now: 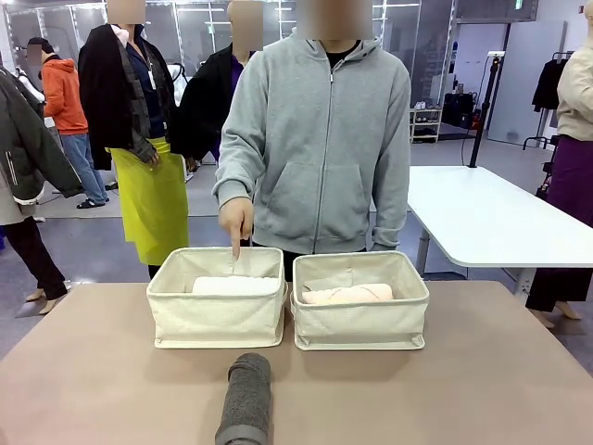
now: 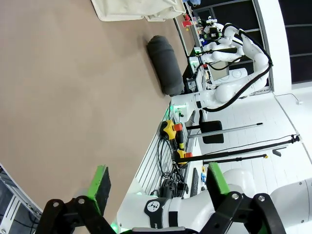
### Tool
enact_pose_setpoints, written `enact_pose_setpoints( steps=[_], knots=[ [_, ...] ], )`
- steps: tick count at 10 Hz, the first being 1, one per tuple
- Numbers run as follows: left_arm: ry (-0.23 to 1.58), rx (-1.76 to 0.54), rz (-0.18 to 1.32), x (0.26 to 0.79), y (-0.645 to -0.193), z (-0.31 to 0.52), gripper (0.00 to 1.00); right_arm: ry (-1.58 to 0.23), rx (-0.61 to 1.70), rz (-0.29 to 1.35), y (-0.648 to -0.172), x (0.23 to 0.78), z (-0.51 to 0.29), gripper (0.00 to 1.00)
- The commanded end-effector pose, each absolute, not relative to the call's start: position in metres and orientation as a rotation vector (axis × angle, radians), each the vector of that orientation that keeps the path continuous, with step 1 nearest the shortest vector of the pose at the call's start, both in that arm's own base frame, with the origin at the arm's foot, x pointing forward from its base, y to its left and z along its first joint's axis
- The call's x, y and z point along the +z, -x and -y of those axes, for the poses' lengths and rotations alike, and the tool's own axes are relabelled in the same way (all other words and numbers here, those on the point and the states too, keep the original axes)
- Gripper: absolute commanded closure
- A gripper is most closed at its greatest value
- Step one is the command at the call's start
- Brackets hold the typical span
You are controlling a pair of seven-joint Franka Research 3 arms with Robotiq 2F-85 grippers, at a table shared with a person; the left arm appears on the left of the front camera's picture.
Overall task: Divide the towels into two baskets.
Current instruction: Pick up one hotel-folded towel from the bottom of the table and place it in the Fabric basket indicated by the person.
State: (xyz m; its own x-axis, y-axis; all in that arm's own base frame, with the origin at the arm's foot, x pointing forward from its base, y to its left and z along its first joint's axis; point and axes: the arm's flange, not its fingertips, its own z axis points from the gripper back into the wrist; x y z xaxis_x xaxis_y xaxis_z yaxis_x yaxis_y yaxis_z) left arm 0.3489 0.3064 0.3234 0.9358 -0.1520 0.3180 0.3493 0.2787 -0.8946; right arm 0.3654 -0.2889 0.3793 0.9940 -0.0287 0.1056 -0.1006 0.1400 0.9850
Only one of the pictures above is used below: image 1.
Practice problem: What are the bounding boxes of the person's right hand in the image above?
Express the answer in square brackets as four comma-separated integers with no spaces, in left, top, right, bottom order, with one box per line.
[218,197,256,264]

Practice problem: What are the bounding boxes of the white towel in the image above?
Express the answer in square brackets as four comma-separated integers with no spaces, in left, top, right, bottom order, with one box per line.
[191,275,279,295]

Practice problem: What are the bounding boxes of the pink towel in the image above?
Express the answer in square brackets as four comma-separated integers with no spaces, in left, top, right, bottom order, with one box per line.
[300,282,395,306]

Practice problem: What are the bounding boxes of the person's right forearm grey sleeve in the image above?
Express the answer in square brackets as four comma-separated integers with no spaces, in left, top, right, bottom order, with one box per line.
[211,124,260,210]

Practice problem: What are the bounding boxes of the person's left forearm grey sleeve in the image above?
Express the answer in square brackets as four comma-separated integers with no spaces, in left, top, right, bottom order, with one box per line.
[370,138,412,254]

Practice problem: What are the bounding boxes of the beige fabric basket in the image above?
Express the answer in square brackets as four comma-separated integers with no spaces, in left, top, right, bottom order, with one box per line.
[145,247,289,350]
[290,251,430,352]

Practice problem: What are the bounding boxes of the person in grey hoodie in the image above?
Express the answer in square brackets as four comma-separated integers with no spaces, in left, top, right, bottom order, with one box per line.
[211,0,412,255]

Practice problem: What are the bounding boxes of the person in black jacket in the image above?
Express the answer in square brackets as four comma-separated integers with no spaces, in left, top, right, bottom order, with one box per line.
[166,0,265,247]

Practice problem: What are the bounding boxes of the dark grey rolled towel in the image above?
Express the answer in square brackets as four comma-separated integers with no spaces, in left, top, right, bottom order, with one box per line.
[214,352,273,445]

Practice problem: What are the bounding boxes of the person in orange hoodie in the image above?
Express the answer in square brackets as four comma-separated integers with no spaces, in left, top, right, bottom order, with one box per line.
[25,36,112,210]

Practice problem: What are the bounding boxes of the white shoe rack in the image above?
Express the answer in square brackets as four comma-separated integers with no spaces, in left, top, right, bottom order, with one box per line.
[410,107,444,145]

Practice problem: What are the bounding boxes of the black cases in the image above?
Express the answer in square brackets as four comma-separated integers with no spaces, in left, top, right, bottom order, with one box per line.
[442,92,478,129]

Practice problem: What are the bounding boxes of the white table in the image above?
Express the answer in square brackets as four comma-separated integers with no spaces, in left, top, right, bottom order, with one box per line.
[406,165,593,293]

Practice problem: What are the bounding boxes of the black utility cart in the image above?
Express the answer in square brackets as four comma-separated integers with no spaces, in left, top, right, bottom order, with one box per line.
[536,134,564,200]

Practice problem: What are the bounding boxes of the black clothes rack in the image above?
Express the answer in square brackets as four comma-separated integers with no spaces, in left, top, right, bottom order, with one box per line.
[523,50,578,152]

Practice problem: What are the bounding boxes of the mannequin beige top purple skirt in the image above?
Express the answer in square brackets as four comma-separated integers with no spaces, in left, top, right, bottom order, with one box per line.
[525,8,593,330]

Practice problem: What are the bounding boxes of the black hanging coat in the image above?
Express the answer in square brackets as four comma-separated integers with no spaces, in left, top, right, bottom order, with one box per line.
[531,58,569,112]

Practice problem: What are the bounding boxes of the black camera pole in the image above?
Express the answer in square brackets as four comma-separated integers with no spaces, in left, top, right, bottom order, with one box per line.
[468,53,506,169]

